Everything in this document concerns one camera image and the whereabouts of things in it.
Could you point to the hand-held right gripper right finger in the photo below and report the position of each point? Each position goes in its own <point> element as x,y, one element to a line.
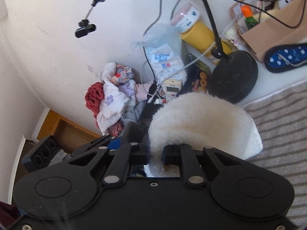
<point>170,154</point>

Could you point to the blue dotted slipper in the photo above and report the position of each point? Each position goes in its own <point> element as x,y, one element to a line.
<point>287,58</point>

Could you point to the white floral cloth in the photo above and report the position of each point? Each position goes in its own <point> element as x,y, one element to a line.
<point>110,105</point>

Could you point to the red knit cloth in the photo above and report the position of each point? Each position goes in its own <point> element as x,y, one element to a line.
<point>93,95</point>

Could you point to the white fluffy towel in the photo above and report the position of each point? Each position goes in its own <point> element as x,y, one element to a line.
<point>199,124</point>

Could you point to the pink cloth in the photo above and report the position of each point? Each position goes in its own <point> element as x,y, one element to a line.
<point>142,92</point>

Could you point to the green bottle orange cap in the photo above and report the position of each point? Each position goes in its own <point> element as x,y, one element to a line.
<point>250,20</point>

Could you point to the grey striped towel mat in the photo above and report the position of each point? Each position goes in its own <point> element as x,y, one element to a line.
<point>283,134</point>

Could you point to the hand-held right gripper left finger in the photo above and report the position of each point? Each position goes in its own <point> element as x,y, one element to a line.
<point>141,154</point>

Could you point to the small doll figurine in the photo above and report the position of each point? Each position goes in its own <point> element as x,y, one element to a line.
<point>231,34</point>

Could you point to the colourful floral cloth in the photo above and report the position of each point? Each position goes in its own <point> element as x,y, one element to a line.
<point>124,73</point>

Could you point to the white remote control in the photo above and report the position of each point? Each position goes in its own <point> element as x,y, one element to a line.
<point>172,88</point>

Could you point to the black articulated stand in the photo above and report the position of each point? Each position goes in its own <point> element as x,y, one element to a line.
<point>233,76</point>

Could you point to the grey cloth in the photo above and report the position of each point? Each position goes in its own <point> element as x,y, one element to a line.
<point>134,112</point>

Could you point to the round cookie tin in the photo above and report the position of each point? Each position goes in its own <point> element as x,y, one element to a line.
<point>201,79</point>

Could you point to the long cardboard box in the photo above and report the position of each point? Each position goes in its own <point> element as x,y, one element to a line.
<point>275,36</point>

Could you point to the brown wooden furniture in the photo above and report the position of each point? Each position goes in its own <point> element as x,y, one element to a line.
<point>76,131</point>

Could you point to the white tissue pack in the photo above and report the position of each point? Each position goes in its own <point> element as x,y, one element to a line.
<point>165,60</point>

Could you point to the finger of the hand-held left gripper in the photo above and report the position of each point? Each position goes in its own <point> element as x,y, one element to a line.
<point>114,143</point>

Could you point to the yellow canister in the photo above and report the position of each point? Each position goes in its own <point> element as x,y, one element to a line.
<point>199,34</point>

